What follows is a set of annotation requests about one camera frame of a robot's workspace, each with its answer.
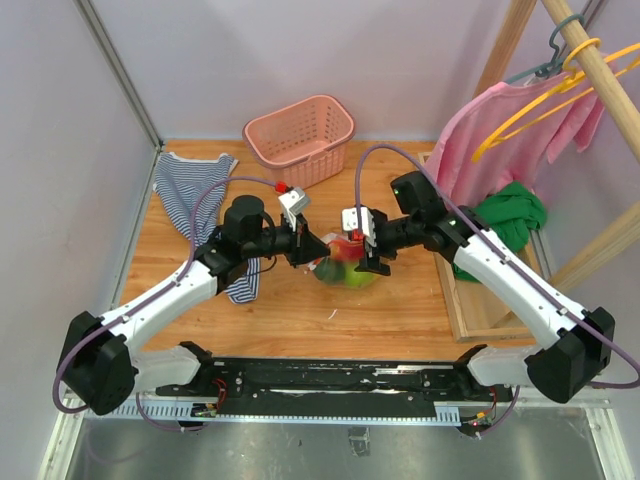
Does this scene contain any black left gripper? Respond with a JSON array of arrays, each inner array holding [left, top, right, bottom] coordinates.
[[244, 211, 331, 269]]

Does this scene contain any clear zip top bag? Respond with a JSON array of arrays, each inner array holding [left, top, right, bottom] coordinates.
[[306, 233, 377, 289]]

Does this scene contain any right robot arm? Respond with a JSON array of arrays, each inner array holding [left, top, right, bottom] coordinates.
[[341, 171, 615, 404]]

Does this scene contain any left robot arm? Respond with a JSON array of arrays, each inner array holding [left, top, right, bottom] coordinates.
[[57, 188, 330, 415]]

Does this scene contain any fake green lime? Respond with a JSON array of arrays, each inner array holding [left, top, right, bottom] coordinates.
[[344, 264, 376, 289]]

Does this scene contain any fake red apple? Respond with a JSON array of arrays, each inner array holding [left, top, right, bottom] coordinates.
[[328, 237, 365, 263]]

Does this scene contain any green tank top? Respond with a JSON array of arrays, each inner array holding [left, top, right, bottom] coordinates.
[[471, 181, 548, 253]]

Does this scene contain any pink plastic basket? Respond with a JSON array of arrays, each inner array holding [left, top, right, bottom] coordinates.
[[242, 94, 355, 189]]

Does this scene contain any blue white striped shirt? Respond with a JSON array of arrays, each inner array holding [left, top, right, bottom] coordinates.
[[152, 152, 263, 306]]

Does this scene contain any pink shirt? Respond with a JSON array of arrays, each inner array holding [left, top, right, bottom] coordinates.
[[426, 72, 605, 206]]

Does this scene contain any grey-blue clothes hanger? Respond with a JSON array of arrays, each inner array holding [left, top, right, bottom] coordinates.
[[501, 13, 587, 84]]

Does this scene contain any yellow clothes hanger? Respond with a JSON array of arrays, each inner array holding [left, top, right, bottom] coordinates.
[[471, 38, 639, 163]]

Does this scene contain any wooden clothes rack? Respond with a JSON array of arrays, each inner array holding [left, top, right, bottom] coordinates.
[[474, 0, 640, 301]]

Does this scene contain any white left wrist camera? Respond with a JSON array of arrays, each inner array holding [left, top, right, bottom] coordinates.
[[278, 184, 311, 218]]

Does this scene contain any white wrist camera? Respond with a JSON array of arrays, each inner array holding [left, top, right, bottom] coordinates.
[[341, 206, 376, 247], [278, 184, 311, 218]]

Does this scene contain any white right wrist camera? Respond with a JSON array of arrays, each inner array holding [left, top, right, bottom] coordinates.
[[341, 206, 376, 247]]

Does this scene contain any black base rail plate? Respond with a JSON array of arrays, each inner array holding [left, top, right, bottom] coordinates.
[[155, 357, 512, 419]]

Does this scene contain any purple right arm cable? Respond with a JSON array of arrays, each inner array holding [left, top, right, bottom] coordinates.
[[353, 143, 640, 389]]

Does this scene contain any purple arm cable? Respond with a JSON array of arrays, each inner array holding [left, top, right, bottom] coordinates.
[[52, 175, 281, 434], [353, 143, 640, 389]]

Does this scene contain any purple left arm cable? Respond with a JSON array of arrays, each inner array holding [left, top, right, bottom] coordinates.
[[52, 175, 281, 434]]

